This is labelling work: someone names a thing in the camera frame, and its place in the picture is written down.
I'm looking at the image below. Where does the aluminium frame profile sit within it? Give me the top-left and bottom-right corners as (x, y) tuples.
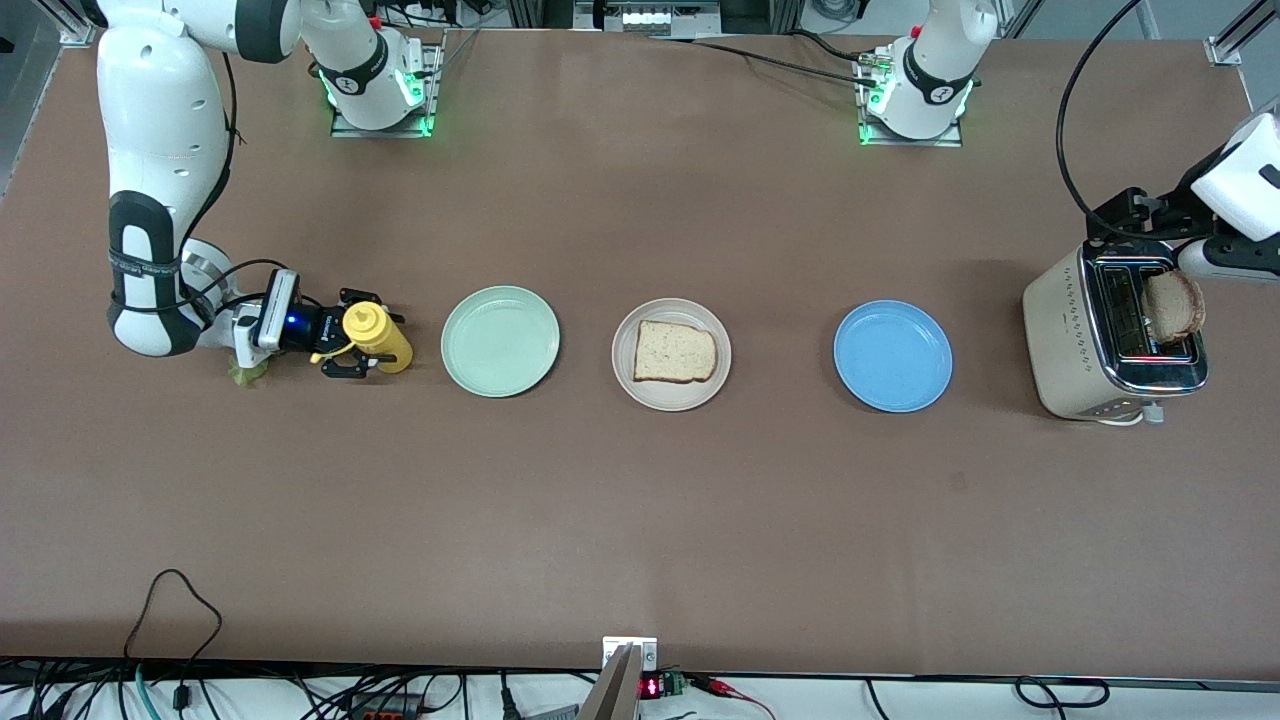
(1205, 0), (1280, 67)
(40, 0), (97, 47)

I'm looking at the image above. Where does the black table cable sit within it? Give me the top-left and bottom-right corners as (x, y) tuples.
(650, 36), (881, 88)
(790, 28), (876, 63)

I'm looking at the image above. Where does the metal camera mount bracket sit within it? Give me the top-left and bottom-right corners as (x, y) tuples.
(580, 636), (659, 720)

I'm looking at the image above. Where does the black coiled cable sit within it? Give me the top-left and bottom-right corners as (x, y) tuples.
(1015, 677), (1111, 709)

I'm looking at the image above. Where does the brown bread slice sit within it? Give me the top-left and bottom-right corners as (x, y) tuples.
(633, 320), (719, 384)
(1140, 270), (1207, 342)

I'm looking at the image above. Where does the blue plate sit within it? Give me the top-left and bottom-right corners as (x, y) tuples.
(833, 300), (954, 414)

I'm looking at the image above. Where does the yellow squeeze bottle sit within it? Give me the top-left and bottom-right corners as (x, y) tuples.
(310, 303), (414, 375)

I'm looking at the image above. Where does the red clip lead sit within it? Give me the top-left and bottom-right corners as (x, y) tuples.
(690, 675), (777, 720)

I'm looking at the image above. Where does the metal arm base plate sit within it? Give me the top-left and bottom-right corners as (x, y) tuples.
(330, 30), (443, 139)
(856, 50), (967, 149)

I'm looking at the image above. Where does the thin black looped cable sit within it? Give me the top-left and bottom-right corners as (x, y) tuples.
(122, 569), (224, 691)

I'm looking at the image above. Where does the beige plate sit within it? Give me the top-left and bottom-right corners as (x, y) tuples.
(611, 297), (733, 413)

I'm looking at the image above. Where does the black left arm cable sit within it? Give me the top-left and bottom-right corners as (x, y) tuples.
(1056, 0), (1147, 218)

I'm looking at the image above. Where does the pale green plate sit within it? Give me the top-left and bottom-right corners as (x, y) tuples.
(441, 286), (561, 399)

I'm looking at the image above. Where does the beige chrome toaster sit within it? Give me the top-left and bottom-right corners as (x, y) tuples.
(1022, 238), (1211, 428)

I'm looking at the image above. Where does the black lit control box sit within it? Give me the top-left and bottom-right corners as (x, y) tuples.
(573, 0), (723, 37)

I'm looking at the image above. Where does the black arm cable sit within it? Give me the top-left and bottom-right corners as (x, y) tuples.
(178, 50), (293, 333)
(1056, 0), (1147, 218)

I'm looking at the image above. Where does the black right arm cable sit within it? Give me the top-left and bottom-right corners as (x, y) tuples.
(178, 50), (293, 333)

